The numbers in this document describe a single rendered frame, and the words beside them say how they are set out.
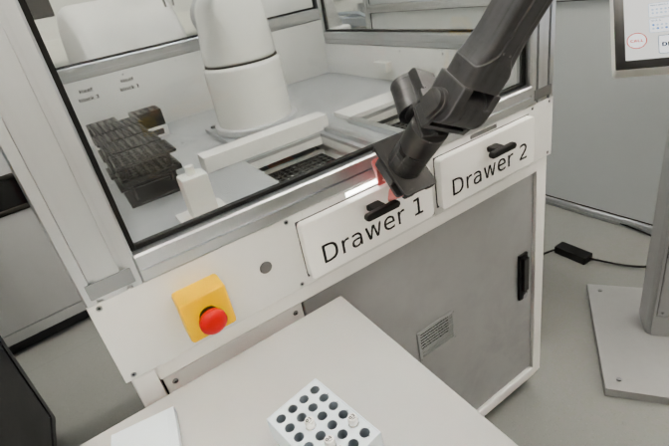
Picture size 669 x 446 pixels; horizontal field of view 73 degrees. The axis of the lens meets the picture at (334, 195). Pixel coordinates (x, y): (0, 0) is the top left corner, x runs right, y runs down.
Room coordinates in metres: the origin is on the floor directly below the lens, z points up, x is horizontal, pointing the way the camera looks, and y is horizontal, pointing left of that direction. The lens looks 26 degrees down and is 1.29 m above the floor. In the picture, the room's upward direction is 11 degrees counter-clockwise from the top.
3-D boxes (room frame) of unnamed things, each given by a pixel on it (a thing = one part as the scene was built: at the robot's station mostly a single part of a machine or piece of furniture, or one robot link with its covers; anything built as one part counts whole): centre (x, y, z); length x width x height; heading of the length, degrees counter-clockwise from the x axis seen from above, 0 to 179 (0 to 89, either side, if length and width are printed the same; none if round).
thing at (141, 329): (1.17, 0.13, 0.87); 1.02 x 0.95 x 0.14; 118
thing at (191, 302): (0.56, 0.22, 0.88); 0.07 x 0.05 x 0.07; 118
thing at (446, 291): (1.17, 0.12, 0.40); 1.03 x 0.95 x 0.80; 118
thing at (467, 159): (0.87, -0.34, 0.87); 0.29 x 0.02 x 0.11; 118
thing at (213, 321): (0.53, 0.21, 0.88); 0.04 x 0.03 x 0.04; 118
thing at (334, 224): (0.73, -0.06, 0.87); 0.29 x 0.02 x 0.11; 118
